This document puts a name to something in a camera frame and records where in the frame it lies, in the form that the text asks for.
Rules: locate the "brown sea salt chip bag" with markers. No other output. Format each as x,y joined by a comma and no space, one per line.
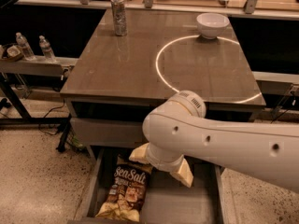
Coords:
127,194

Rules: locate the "small brown basket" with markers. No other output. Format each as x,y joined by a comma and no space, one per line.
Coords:
10,52

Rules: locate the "closed top drawer with handle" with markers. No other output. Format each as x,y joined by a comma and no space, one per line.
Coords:
108,133

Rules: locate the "left clear water bottle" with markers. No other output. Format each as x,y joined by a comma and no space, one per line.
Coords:
25,47

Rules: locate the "white ceramic bowl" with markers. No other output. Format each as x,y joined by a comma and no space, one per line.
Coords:
210,25

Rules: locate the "clear water bottle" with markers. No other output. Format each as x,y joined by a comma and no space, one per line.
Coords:
25,47
46,49

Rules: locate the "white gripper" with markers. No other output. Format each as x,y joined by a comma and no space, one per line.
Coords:
165,165

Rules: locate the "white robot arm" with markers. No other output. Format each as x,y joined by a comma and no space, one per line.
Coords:
178,129

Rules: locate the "grey drawer cabinet counter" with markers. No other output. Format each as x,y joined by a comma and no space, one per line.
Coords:
123,78

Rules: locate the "right clear water bottle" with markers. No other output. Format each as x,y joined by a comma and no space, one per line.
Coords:
46,49

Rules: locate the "tall silver drink can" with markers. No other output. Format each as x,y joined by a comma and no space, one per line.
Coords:
119,17

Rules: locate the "open middle drawer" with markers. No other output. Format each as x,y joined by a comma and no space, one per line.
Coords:
167,201

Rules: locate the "grey side shelf table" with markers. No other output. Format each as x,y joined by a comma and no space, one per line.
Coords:
37,67

